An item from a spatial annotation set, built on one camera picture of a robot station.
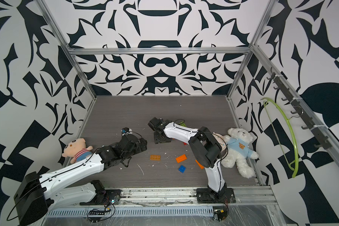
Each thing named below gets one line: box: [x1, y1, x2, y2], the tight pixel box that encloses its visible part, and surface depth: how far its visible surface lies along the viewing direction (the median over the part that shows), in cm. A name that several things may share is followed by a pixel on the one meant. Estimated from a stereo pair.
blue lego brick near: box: [178, 164, 186, 174], surface depth 85 cm
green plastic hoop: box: [260, 97, 299, 178], surface depth 63 cm
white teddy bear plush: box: [220, 127, 259, 179], surface depth 85 cm
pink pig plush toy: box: [61, 137, 94, 164], surface depth 85 cm
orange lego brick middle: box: [175, 153, 187, 163], surface depth 89 cm
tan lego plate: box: [149, 154, 162, 161], surface depth 89 cm
